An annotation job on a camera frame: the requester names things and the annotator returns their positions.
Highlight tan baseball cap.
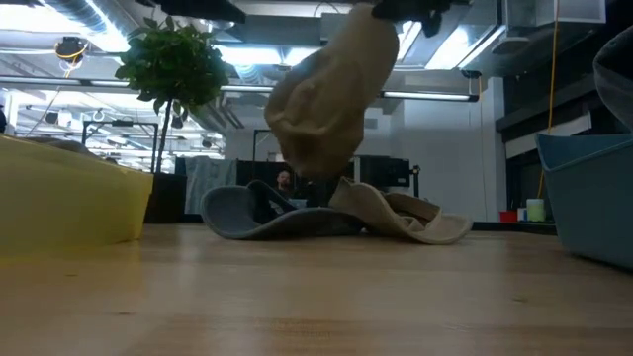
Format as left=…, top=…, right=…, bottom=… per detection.
left=328, top=176, right=475, bottom=246
left=27, top=136, right=100, bottom=159
left=263, top=3, right=401, bottom=180

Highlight blue denim baseball cap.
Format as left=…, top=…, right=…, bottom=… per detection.
left=199, top=178, right=367, bottom=242
left=591, top=24, right=633, bottom=133

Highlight black equipment cart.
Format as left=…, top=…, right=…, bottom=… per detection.
left=356, top=154, right=425, bottom=220

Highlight person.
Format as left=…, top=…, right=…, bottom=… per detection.
left=274, top=169, right=294, bottom=199

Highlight black partition panel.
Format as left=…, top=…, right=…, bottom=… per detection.
left=235, top=158, right=355, bottom=219

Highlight pale green container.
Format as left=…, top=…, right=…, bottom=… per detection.
left=525, top=198, right=547, bottom=223

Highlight potted green plant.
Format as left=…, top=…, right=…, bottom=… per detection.
left=114, top=14, right=229, bottom=224

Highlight grey cloth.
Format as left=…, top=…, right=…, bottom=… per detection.
left=185, top=155, right=238, bottom=215

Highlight teal plastic bin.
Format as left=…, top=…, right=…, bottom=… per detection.
left=535, top=132, right=633, bottom=271

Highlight yellow plastic bin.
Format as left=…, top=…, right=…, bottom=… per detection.
left=0, top=133, right=155, bottom=258

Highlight yellow hanging cable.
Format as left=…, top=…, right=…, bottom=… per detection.
left=537, top=0, right=560, bottom=200

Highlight black metal table frame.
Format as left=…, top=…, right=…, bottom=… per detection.
left=147, top=212, right=558, bottom=234

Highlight silver ventilation duct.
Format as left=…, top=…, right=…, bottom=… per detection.
left=42, top=0, right=130, bottom=53

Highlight hanging cable reel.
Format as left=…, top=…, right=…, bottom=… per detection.
left=53, top=36, right=90, bottom=65

